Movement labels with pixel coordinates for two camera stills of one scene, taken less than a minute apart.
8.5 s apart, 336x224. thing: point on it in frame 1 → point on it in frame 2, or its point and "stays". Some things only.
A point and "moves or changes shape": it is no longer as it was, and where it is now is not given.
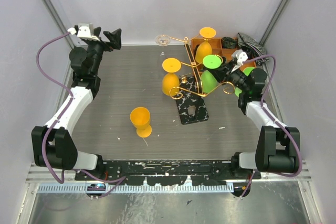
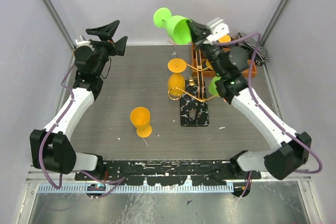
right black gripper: (223, 73) → (198, 32)
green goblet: (247, 71) → (177, 27)
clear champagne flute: (163, 40) → (174, 54)
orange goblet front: (140, 117) stays
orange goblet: (205, 48) moves or changes shape
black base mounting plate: (167, 172) stays
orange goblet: (170, 81) moves or changes shape
